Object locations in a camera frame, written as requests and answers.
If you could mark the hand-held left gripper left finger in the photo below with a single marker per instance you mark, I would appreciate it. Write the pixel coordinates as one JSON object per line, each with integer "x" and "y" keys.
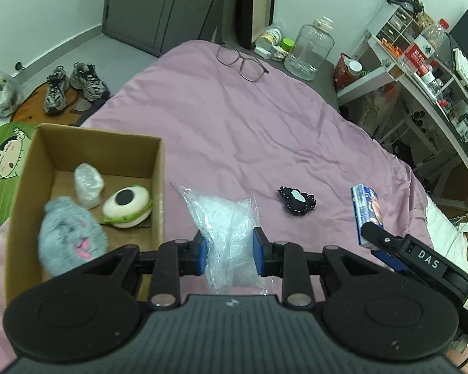
{"x": 202, "y": 255}

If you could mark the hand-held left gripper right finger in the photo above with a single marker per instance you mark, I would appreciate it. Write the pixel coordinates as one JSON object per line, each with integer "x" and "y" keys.
{"x": 259, "y": 255}

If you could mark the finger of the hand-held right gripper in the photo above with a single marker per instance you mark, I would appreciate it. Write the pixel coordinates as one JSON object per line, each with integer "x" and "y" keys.
{"x": 386, "y": 241}

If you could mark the blue tissue packet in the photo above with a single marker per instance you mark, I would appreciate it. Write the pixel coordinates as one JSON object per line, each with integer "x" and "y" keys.
{"x": 364, "y": 206}

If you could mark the clear plastic bag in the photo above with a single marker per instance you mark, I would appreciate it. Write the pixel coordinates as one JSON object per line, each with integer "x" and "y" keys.
{"x": 226, "y": 218}

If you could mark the cream round plush toy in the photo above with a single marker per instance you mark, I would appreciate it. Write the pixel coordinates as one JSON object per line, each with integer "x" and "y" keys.
{"x": 126, "y": 206}

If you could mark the grey-blue fluffy plush toy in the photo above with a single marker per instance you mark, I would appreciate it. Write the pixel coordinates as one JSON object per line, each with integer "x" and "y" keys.
{"x": 70, "y": 237}

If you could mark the small clear packet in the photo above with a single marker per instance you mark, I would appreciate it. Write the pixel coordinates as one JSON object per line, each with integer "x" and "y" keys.
{"x": 87, "y": 185}

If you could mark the cardboard box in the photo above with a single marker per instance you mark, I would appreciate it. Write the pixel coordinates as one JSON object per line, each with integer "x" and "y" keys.
{"x": 31, "y": 187}

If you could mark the person's right forearm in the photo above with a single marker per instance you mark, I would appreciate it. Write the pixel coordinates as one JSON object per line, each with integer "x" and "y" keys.
{"x": 462, "y": 362}

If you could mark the white bedding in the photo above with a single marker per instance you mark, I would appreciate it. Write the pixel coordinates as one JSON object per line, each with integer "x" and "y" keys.
{"x": 446, "y": 230}

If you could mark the white desk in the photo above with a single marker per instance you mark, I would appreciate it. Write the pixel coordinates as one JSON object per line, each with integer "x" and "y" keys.
{"x": 378, "y": 76}

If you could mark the grey bedside table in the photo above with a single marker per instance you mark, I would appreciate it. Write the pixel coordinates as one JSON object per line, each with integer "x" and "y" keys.
{"x": 327, "y": 81}

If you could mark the red snack container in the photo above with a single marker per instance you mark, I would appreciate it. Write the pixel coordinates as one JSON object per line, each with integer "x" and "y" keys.
{"x": 349, "y": 71}

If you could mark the dark-rimmed glasses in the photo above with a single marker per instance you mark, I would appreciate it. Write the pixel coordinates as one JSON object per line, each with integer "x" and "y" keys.
{"x": 241, "y": 62}

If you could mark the brown round rug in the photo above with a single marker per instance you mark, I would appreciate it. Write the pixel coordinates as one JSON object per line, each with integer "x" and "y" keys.
{"x": 74, "y": 107}

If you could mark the red label water bottle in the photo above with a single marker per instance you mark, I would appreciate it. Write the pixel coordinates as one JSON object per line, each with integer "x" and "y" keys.
{"x": 425, "y": 46}

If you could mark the white charger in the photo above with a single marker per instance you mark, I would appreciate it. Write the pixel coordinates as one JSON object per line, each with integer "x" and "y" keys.
{"x": 262, "y": 52}

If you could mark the clear water jug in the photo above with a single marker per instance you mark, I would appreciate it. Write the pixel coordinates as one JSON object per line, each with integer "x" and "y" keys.
{"x": 310, "y": 50}

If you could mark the grey sneaker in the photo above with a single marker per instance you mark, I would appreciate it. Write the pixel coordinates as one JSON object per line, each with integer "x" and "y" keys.
{"x": 56, "y": 90}
{"x": 89, "y": 81}

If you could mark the small green cup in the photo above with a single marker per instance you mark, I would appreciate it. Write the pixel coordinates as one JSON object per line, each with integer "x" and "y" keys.
{"x": 288, "y": 43}

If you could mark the green printed mat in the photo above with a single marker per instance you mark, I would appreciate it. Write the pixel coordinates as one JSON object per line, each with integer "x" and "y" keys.
{"x": 4, "y": 171}

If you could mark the white drawer organizer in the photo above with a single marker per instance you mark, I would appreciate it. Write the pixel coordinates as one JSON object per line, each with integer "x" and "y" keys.
{"x": 396, "y": 25}

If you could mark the white supplement bottle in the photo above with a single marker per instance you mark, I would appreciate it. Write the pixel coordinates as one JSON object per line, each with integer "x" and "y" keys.
{"x": 271, "y": 37}

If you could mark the woven basket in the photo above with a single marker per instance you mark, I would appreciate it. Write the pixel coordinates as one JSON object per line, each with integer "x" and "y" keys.
{"x": 424, "y": 18}

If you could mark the grey door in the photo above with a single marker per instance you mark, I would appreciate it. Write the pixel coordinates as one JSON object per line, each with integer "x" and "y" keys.
{"x": 160, "y": 4}

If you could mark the grey plastic bag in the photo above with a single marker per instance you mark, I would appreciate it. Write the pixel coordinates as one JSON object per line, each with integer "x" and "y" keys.
{"x": 4, "y": 93}

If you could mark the black door stopper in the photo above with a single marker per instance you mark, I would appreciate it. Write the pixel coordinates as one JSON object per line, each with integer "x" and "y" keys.
{"x": 19, "y": 65}

